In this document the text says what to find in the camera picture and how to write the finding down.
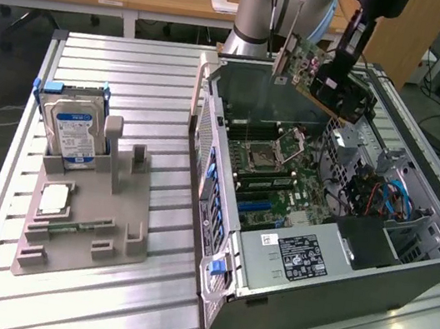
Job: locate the silver hard disk blue label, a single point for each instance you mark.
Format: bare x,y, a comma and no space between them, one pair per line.
74,136

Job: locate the blue slot latch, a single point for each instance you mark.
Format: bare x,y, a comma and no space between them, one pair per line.
220,231
216,209
213,173
213,155

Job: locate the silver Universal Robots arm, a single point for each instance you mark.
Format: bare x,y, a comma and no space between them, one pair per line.
266,12

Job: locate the grey metal disk bay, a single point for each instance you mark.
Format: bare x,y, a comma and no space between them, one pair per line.
423,236

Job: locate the black office chair base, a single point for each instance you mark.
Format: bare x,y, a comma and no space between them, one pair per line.
28,20

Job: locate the grey power supply unit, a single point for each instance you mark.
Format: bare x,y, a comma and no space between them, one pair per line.
297,257

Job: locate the wooden cabinet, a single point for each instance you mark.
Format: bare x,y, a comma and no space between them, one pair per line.
417,45

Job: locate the silver CPU chip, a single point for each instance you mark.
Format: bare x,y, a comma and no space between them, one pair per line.
53,199

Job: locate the blue case release latch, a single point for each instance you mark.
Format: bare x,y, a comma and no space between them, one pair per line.
216,268

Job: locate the green GPU with black fan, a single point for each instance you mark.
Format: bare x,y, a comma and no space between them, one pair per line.
304,64

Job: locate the grey plastic parts rack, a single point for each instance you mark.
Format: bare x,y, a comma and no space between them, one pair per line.
74,250

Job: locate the perforated metal disk bay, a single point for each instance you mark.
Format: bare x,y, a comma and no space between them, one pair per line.
347,148

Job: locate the green motherboard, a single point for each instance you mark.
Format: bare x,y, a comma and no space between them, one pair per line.
303,195

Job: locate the metal CPU socket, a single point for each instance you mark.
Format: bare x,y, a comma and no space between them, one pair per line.
263,155

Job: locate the hard disk drive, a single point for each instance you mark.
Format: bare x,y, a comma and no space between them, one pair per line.
52,86

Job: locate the metal socket cover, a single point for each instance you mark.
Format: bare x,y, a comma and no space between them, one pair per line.
291,140

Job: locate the black open PC case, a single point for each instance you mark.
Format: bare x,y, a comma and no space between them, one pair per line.
305,314

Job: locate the green RAM stick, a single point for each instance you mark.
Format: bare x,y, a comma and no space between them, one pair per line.
263,183
70,228

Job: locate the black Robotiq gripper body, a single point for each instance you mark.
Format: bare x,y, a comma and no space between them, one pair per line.
378,1

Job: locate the long black expansion slot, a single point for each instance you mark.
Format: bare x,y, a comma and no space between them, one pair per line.
252,196

